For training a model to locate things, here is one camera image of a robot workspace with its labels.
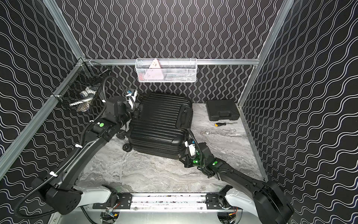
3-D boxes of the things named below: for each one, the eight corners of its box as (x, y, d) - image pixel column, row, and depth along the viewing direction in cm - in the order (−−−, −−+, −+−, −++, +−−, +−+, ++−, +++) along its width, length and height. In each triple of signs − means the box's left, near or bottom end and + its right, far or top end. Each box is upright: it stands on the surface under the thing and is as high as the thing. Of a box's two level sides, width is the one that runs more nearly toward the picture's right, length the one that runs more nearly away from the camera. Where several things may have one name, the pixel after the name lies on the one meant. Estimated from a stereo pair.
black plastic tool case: (208, 121, 111) (210, 116, 106) (206, 105, 123) (207, 99, 118) (237, 121, 111) (240, 116, 106) (232, 105, 123) (234, 99, 118)
